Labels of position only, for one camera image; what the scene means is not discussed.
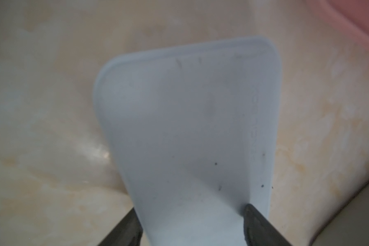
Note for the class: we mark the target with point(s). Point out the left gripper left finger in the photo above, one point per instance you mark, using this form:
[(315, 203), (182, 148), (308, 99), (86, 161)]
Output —
[(128, 232)]

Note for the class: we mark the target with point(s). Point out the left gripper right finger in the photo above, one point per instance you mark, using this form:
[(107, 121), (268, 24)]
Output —
[(259, 231)]

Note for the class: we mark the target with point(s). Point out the grey plastic storage box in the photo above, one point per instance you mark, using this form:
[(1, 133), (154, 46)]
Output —
[(349, 226)]

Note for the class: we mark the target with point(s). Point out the light blue pencil case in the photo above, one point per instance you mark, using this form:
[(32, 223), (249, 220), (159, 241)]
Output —
[(192, 131)]

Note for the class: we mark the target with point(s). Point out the pink plastic tray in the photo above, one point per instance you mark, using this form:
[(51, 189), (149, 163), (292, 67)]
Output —
[(349, 17)]

